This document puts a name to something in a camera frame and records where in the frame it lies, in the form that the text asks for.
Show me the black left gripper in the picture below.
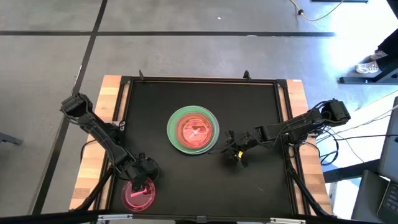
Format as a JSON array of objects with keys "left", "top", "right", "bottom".
[{"left": 125, "top": 153, "right": 157, "bottom": 194}]

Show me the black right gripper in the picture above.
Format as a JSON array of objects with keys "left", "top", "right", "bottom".
[{"left": 226, "top": 129, "right": 265, "bottom": 169}]

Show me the pink plastic plate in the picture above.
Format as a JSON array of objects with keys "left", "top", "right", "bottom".
[{"left": 121, "top": 177, "right": 157, "bottom": 213}]

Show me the pink translucent bowl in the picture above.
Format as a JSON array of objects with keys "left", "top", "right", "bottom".
[{"left": 175, "top": 112, "right": 215, "bottom": 150}]

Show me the green plastic plate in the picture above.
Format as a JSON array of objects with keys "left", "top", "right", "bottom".
[{"left": 166, "top": 105, "right": 220, "bottom": 156}]

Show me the black diagonal support strut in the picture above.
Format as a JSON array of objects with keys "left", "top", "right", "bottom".
[
  {"left": 73, "top": 167, "right": 115, "bottom": 213},
  {"left": 287, "top": 167, "right": 332, "bottom": 218}
]

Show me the black table mat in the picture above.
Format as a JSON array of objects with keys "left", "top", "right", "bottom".
[{"left": 110, "top": 81, "right": 294, "bottom": 216}]

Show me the black crossbar with silver brackets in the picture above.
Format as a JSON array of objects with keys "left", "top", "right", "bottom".
[{"left": 0, "top": 210, "right": 398, "bottom": 224}]

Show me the wooden table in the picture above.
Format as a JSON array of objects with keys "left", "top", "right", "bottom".
[{"left": 68, "top": 74, "right": 333, "bottom": 219}]

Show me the black desk leg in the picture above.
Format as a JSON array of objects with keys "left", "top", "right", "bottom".
[{"left": 322, "top": 158, "right": 382, "bottom": 184}]

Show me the grey floor object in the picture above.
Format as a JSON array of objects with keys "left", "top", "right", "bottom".
[{"left": 0, "top": 131, "right": 24, "bottom": 147}]

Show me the black desk foot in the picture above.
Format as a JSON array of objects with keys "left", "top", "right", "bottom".
[{"left": 338, "top": 58, "right": 398, "bottom": 85}]

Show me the grey laptop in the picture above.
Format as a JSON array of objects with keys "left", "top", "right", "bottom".
[{"left": 376, "top": 95, "right": 398, "bottom": 223}]

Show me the person's shoe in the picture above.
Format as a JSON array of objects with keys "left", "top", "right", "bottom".
[{"left": 354, "top": 60, "right": 381, "bottom": 75}]

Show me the person's leg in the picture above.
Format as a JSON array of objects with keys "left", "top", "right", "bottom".
[{"left": 377, "top": 27, "right": 398, "bottom": 72}]

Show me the black aluminium table frame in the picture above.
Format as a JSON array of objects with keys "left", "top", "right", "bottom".
[{"left": 93, "top": 70, "right": 312, "bottom": 219}]

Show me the black power cable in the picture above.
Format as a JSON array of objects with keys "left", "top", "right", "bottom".
[{"left": 319, "top": 126, "right": 398, "bottom": 166}]

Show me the yellow floor cable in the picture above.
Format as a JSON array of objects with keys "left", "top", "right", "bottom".
[{"left": 289, "top": 0, "right": 345, "bottom": 22}]

